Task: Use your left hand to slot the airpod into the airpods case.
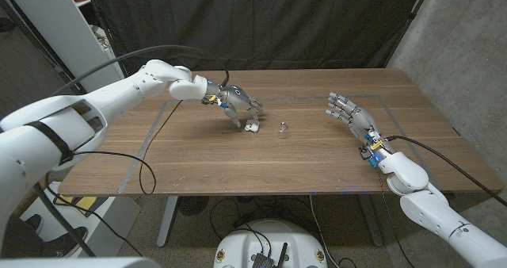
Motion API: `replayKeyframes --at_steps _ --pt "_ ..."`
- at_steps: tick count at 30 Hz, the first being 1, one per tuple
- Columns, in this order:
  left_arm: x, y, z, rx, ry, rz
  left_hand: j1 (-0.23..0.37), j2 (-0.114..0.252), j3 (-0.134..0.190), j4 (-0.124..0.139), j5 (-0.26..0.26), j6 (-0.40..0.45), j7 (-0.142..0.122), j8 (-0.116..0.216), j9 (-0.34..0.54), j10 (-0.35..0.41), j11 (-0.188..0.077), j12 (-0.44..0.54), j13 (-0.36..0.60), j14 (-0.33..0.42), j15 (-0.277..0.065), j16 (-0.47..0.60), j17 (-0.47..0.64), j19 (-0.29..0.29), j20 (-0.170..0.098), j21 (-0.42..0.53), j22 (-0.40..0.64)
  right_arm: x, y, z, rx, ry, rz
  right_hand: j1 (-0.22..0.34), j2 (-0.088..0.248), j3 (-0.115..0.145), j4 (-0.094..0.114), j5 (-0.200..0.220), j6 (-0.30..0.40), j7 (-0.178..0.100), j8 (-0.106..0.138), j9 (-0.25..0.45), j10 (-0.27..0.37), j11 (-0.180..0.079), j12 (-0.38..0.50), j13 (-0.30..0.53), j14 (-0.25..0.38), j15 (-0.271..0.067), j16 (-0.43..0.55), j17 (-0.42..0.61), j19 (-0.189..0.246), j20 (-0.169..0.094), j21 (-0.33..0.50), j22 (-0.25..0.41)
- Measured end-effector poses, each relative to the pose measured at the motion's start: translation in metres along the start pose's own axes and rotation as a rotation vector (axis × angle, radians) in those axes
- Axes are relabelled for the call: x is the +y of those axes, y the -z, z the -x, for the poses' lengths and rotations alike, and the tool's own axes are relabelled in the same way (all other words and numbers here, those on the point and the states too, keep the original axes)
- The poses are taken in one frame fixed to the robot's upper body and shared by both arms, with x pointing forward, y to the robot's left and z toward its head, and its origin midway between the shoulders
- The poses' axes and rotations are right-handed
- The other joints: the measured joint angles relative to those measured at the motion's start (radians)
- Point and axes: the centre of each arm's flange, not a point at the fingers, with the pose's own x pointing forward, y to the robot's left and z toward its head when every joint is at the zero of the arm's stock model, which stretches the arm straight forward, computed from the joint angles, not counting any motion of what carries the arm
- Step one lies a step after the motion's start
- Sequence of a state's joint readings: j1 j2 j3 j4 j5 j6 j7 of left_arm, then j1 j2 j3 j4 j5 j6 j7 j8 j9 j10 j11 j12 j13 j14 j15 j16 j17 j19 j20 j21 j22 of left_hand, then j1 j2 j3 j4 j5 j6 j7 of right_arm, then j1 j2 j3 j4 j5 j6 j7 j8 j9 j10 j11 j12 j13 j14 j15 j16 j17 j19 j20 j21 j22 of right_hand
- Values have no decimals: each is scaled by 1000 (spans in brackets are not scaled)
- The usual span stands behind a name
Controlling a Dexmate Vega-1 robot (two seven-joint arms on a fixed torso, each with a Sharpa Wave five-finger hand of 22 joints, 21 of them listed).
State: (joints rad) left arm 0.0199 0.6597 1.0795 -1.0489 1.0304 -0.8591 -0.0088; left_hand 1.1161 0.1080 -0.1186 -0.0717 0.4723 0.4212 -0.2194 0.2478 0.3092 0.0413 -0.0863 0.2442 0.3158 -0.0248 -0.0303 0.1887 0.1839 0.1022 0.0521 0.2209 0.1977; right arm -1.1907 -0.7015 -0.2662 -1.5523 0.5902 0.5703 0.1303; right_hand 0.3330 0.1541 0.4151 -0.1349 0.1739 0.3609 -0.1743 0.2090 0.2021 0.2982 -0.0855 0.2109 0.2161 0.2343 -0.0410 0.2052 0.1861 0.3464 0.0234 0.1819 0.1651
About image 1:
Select black round floor fan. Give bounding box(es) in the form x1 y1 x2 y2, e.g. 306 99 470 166
177 196 210 216

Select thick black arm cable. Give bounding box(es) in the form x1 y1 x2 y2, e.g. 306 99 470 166
385 134 507 207
33 44 231 258

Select white table leg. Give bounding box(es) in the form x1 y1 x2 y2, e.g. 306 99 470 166
156 196 179 248
358 194 384 248

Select grey tape outline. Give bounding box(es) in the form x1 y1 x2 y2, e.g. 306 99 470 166
116 94 443 196

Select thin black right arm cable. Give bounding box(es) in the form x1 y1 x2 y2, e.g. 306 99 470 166
379 171 415 268

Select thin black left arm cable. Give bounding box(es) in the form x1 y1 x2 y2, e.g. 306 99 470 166
43 99 184 258

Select grey floor cable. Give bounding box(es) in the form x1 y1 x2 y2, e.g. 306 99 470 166
307 194 337 268

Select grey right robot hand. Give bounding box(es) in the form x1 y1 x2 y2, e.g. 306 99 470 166
326 92 391 168

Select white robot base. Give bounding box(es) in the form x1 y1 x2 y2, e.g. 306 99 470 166
212 219 329 268

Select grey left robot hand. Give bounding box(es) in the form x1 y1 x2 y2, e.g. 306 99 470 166
205 81 264 131

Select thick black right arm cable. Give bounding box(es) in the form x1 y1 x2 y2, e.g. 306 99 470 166
385 134 507 207

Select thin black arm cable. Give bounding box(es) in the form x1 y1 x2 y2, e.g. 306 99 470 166
43 99 184 258
379 171 415 268

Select black electronics module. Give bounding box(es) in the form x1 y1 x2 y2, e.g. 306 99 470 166
251 251 276 268

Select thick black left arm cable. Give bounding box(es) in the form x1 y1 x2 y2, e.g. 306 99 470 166
33 44 231 258

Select black sneaker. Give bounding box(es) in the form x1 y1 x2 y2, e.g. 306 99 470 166
41 227 89 258

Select black floor cable tangle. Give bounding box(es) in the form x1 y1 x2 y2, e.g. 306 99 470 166
208 196 314 241

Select white robot torso edge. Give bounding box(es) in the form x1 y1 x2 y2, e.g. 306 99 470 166
0 257 162 268

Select white shelf cabinet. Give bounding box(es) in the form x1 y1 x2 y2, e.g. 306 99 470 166
2 0 130 93

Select yellow and black floor item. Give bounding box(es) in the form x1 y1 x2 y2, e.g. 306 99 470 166
53 195 98 212

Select black antenna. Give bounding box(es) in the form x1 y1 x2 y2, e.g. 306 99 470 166
276 242 289 268

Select black curtain backdrop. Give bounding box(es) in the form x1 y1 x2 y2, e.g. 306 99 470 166
85 0 435 89

